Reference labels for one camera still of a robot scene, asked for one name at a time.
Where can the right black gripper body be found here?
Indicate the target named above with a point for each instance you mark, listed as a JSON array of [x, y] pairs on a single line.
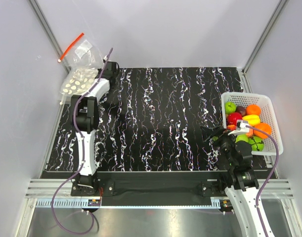
[[225, 141]]

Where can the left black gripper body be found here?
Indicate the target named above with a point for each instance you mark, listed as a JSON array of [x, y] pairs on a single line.
[[100, 71]]

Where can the red apple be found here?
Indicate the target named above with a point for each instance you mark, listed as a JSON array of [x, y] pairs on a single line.
[[233, 118]]

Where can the clear bag with white dots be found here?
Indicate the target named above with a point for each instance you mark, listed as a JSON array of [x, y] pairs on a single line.
[[77, 82]]

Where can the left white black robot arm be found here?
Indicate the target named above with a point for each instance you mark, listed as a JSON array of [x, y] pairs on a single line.
[[85, 121]]

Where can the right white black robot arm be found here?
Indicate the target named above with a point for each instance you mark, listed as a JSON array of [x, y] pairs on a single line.
[[240, 184]]

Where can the clear bag with red zipper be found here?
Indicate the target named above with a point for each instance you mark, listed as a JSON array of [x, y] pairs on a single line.
[[81, 53]]

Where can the green apple top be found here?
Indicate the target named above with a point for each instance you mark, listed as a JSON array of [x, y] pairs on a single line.
[[230, 107]]

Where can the green apple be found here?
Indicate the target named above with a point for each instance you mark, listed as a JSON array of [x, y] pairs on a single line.
[[242, 137], [230, 107]]

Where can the orange fruit top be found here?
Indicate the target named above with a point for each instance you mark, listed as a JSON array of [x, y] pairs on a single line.
[[253, 110]]

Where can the orange fruit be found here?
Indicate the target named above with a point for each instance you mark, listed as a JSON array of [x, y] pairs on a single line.
[[253, 110], [262, 127]]

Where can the green apple lower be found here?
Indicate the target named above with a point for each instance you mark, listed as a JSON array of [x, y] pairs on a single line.
[[242, 137]]

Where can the peach fruit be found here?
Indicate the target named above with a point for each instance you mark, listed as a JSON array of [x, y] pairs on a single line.
[[250, 133]]

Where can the green bell pepper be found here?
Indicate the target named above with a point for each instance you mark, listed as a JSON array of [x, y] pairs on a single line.
[[256, 143]]

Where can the yellow bell pepper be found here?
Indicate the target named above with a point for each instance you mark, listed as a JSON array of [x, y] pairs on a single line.
[[252, 119]]

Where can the dark purple plum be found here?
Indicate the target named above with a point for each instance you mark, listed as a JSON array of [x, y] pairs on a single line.
[[241, 110]]

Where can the orange fruit lower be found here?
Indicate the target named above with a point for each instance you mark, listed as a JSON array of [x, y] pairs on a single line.
[[262, 127]]

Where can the white plastic basket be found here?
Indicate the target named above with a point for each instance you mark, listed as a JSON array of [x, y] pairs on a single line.
[[267, 111]]

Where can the black marble pattern mat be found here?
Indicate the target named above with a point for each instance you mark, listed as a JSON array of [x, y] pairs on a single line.
[[158, 119]]

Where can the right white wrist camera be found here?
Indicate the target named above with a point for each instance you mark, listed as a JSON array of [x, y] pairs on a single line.
[[242, 125]]

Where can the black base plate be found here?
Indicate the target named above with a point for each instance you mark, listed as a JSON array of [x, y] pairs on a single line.
[[155, 188]]

